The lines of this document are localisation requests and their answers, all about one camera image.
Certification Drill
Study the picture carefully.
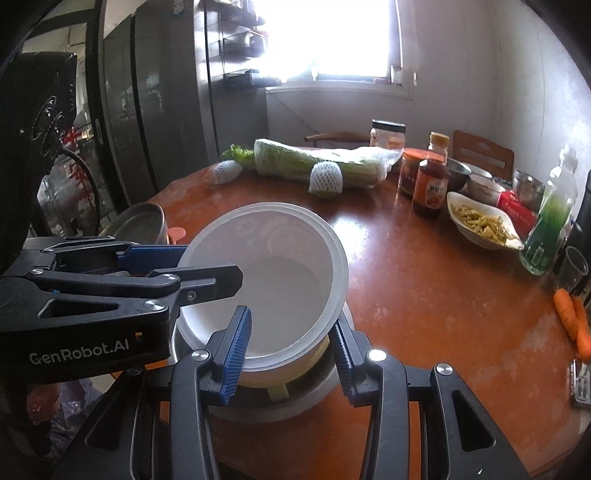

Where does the large steel bowl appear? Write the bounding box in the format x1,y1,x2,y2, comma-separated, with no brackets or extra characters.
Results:
171,307,355,424

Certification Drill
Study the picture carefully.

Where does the clear jar with black lid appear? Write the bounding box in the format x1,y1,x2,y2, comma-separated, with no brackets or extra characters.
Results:
370,119,407,150

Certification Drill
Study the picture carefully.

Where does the dark grey refrigerator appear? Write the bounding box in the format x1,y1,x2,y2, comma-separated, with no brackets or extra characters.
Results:
98,0,219,206

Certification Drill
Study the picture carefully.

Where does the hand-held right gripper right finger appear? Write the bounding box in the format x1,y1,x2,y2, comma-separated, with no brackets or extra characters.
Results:
330,316,532,480

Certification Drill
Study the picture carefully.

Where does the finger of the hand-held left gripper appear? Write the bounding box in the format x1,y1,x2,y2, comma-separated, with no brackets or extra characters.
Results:
28,264,244,323
21,236,190,278

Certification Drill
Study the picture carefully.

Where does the bright window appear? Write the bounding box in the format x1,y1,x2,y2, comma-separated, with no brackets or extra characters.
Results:
259,0,402,81

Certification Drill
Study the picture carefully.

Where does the sauce bottle with orange cap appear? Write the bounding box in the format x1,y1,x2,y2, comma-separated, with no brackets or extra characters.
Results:
428,131,450,164

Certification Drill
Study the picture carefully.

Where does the brown sauce bottle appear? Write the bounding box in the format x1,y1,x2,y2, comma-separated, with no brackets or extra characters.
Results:
412,157,451,219

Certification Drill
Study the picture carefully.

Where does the red sauce jar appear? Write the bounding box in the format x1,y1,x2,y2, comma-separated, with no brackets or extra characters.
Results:
398,148,428,199

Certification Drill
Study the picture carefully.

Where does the black thermos flask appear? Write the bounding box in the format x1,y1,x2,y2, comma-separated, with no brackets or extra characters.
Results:
558,168,591,296

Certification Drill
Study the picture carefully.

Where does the white dish with food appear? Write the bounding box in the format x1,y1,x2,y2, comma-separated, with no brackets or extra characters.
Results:
445,191,525,252

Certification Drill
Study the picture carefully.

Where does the fruit in white foam net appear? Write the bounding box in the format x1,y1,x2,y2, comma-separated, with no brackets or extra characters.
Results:
308,161,344,200
213,161,243,186

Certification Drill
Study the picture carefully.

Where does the white and red bowl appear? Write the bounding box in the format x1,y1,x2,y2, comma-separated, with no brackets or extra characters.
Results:
175,202,350,373

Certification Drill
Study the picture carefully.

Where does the green lettuce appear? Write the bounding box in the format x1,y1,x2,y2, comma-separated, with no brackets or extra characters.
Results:
221,144,256,169

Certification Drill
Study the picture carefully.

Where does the digital kitchen scale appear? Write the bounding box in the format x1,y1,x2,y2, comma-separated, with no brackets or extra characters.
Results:
570,357,591,408

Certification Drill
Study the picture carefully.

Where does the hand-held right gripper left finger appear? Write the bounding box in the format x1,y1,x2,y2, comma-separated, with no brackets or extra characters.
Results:
51,305,254,480

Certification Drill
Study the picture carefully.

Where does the steel cup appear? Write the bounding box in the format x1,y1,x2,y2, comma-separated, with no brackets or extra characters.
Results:
512,170,546,213

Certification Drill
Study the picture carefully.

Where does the person's left hand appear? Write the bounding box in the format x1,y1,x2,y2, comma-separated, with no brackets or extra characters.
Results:
25,383,62,426

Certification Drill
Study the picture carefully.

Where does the glass door with red decoration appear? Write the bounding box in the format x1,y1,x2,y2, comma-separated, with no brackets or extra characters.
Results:
23,28,116,232

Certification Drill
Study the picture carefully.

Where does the black wall rack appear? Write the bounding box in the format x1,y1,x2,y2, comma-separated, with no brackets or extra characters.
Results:
203,0,271,90

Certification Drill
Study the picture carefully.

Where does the black cable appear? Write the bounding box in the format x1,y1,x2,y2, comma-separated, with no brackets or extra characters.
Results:
59,145,101,219

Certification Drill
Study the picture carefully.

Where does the wrapped napa cabbage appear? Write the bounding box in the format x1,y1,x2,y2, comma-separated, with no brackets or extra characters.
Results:
253,138,403,188

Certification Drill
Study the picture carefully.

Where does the wooden chair with cutout back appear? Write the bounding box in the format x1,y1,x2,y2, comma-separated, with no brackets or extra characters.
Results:
451,130,515,182

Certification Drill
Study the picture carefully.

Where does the clear plastic cup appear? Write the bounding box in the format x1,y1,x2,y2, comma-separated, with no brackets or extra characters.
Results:
558,246,590,294

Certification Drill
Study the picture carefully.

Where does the red tissue box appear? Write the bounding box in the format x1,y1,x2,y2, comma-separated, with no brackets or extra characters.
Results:
496,190,539,239

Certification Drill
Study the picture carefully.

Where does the small dark steel bowl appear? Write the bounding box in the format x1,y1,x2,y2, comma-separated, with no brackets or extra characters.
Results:
445,158,473,193

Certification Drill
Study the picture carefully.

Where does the green drink bottle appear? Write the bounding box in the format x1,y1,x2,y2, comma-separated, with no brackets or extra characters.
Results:
519,144,578,277

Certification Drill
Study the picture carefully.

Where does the wooden chair with curved back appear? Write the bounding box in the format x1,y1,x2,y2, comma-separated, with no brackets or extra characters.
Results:
304,131,371,149

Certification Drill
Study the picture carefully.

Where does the yellow bowl with handle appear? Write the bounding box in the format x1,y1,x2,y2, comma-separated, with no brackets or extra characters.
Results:
233,335,334,400

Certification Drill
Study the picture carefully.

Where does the round steel tray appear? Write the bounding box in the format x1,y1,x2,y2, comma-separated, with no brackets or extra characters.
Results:
112,202,168,246

